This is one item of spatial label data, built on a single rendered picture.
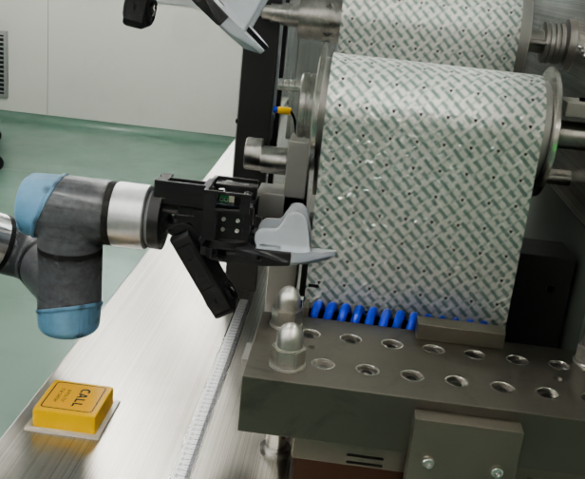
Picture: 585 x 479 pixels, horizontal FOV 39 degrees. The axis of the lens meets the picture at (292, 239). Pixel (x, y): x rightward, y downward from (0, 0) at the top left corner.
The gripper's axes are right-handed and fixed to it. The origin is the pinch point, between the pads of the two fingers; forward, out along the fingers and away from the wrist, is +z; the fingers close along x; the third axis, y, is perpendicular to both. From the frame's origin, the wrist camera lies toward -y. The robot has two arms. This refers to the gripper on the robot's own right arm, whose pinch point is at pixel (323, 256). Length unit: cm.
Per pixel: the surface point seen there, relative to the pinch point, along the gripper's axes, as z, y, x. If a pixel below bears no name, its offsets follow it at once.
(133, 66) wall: -171, -56, 556
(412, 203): 9.2, 7.5, -0.2
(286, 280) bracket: -4.4, -6.6, 7.8
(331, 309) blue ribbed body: 1.7, -5.1, -3.2
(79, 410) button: -24.2, -16.6, -12.5
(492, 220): 18.1, 6.7, -0.3
